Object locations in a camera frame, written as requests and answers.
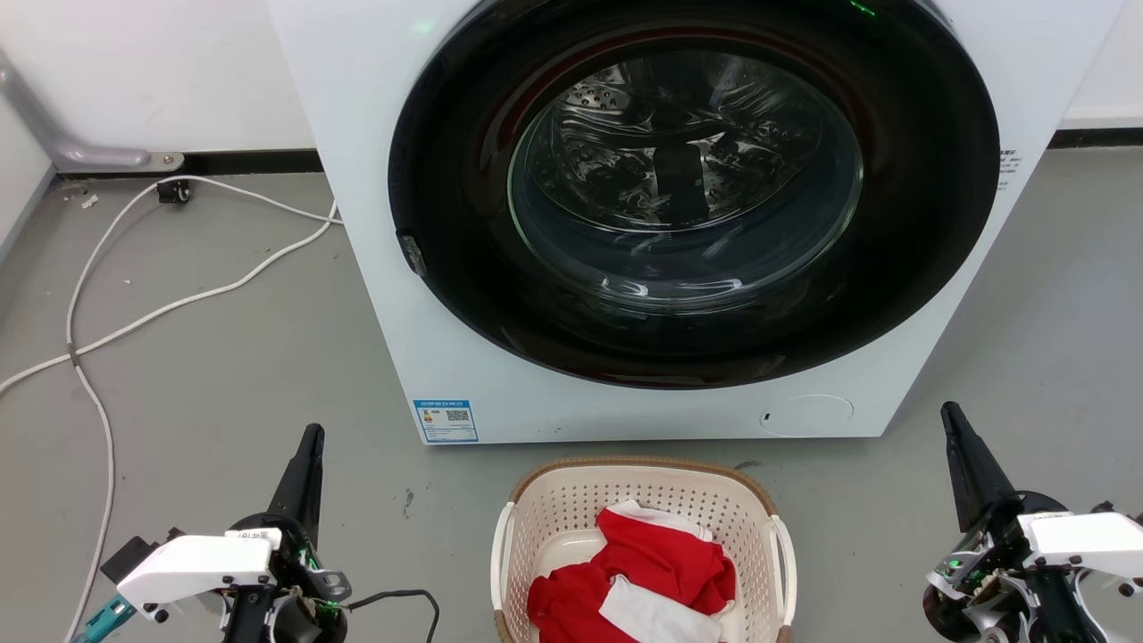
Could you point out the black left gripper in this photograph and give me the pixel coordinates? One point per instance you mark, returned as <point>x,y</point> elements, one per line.
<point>295,572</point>

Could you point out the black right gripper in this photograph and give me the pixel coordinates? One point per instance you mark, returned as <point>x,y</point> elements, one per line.
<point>991,572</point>

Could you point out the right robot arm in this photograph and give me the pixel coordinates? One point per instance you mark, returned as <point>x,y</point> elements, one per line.
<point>1112,612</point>

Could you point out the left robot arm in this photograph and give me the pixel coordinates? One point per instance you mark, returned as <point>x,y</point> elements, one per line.
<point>116,616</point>

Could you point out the beige plastic laundry basket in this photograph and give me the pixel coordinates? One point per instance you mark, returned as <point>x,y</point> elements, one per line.
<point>558,509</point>

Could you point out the blue energy label sticker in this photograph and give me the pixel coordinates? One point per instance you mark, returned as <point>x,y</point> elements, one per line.
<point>446,421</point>

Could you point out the round white filter cover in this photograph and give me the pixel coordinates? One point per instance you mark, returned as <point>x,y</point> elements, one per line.
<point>806,415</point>

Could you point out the white front-load washing machine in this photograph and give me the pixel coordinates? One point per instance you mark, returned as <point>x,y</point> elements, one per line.
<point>366,268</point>

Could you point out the grey door latch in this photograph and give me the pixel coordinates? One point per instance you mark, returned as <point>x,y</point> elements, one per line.
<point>412,254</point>

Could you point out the small black floor fitting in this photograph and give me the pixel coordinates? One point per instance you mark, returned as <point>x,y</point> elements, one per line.
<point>174,191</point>

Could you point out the red and white garment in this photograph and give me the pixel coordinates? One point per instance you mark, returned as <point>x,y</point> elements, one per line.
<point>656,558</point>

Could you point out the black skirting strip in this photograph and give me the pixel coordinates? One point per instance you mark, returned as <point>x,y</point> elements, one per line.
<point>1098,138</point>
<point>250,162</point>

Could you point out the black round washer door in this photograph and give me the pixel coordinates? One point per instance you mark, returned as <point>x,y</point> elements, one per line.
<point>446,152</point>

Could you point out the round glass door window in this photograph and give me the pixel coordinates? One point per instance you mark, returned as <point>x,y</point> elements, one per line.
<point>679,179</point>

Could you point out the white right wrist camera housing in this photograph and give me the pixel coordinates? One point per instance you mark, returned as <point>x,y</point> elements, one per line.
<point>1085,536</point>

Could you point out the metal pipe floor bracket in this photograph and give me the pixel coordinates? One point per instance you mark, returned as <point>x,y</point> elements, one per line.
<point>167,162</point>

